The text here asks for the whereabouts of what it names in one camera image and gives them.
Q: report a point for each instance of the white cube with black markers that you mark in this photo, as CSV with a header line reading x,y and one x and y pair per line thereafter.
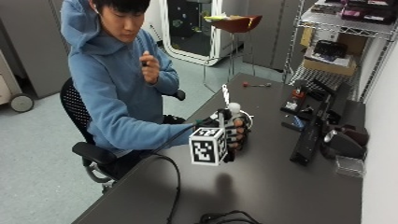
x,y
206,146

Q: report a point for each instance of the person in blue hoodie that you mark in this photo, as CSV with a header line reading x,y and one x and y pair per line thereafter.
x,y
112,93

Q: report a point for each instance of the white striped straw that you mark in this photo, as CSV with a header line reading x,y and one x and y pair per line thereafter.
x,y
225,93

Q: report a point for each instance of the white booth with glass door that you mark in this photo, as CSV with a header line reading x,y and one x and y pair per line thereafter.
x,y
191,31

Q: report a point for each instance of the small blue object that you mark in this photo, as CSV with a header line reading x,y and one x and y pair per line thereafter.
x,y
297,122

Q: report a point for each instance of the tall black box device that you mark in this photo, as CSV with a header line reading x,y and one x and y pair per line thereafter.
x,y
306,141

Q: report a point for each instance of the black tray with red part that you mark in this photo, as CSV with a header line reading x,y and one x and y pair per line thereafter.
x,y
294,100

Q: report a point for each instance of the white earbud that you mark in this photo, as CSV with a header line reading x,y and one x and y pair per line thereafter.
x,y
96,8

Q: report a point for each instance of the yellow-green papers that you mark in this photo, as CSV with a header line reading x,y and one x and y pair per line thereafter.
x,y
216,18

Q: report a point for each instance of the brown bar stool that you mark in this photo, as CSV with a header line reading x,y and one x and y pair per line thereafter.
x,y
238,24

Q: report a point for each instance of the black round device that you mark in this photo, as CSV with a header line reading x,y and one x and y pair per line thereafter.
x,y
344,143

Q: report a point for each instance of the black stand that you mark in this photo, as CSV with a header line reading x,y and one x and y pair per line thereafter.
x,y
333,95

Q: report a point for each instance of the black office chair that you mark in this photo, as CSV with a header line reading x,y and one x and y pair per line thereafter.
x,y
83,130

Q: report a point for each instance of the grey cabinet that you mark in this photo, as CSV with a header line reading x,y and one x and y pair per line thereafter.
x,y
33,43

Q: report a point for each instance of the clear plastic box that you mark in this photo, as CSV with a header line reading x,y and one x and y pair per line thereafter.
x,y
350,166

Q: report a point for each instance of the flat cardboard box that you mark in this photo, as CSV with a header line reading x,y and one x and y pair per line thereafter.
x,y
329,66

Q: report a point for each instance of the white cart with wheel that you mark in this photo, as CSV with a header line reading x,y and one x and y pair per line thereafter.
x,y
15,90

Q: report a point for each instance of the grey locker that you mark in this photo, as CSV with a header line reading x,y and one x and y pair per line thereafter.
x,y
277,31

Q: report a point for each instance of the black bag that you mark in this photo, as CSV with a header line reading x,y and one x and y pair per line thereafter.
x,y
330,49

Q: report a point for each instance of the tall cardboard box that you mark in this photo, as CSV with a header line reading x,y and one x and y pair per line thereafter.
x,y
353,43

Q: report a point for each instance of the dark pink boxes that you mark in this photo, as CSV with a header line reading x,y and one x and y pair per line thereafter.
x,y
361,9

